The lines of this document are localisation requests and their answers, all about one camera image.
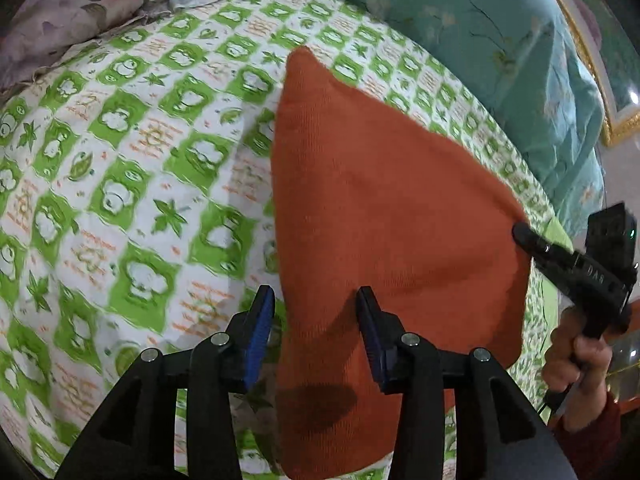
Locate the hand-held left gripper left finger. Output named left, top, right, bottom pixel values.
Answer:
left=52, top=285, right=277, bottom=480

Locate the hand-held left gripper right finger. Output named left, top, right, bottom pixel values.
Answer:
left=355, top=286, right=576, bottom=480

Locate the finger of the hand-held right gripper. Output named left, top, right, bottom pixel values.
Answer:
left=512, top=222, right=576, bottom=281

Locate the orange knit sweater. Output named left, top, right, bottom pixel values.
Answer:
left=270, top=45, right=533, bottom=480

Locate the person's right forearm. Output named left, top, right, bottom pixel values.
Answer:
left=550, top=390, right=626, bottom=480

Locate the person's right hand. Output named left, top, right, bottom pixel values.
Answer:
left=542, top=305, right=613, bottom=433

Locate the light green cloth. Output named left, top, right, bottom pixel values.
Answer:
left=542, top=215, right=576, bottom=256

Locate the green patterned bedsheet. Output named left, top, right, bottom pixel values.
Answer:
left=0, top=0, right=576, bottom=480

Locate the teal floral quilt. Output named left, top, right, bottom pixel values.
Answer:
left=287, top=0, right=608, bottom=233

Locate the gold picture frame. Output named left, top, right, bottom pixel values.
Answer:
left=530, top=0, right=640, bottom=148

